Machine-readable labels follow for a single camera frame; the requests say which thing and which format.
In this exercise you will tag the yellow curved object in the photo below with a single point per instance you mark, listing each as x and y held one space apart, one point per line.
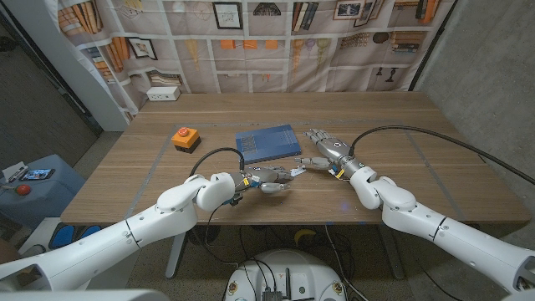
304 235

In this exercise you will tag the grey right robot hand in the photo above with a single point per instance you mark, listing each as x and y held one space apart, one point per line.
336 150

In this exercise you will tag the blue stool with phone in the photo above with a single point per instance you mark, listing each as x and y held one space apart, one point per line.
50 196

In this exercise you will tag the white base with blue pads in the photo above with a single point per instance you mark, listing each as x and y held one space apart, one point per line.
42 236

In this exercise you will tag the blue puzzle board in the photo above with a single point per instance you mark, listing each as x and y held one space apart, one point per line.
267 144

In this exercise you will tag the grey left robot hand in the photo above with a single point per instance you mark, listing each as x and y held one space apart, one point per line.
263 174

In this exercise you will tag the white power outlet box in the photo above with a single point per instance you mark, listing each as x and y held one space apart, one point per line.
163 93

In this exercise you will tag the orange emergency stop button box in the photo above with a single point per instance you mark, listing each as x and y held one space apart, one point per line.
184 138

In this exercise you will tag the white robot torso edge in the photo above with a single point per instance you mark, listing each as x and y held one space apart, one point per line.
83 296

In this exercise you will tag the white table leg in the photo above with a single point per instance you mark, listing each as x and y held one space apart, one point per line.
175 257

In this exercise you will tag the white paper item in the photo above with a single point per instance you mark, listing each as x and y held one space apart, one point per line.
12 171

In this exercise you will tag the smartphone with lit screen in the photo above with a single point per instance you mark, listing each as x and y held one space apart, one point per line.
37 174

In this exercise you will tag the grey table leg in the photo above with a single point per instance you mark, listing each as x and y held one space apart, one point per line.
393 255

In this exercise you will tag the printed bookshelf backdrop cloth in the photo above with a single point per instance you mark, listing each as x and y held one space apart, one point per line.
251 62

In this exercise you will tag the red ball knob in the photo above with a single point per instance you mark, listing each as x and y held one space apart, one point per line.
23 190

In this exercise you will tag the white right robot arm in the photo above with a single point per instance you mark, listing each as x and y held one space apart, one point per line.
439 230

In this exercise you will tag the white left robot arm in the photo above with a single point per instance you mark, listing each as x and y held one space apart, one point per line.
125 234

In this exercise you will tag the black backdrop pole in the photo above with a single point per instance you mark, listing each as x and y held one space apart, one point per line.
430 47

